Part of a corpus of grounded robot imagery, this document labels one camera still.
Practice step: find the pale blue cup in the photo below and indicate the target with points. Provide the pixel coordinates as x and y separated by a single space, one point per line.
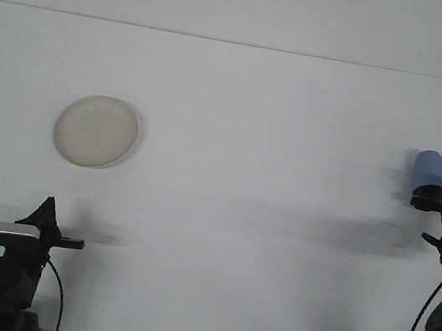
428 168

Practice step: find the pale round plate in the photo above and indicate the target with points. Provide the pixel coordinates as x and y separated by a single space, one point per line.
95 131

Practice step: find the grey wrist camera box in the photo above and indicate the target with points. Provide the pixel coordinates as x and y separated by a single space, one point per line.
15 231

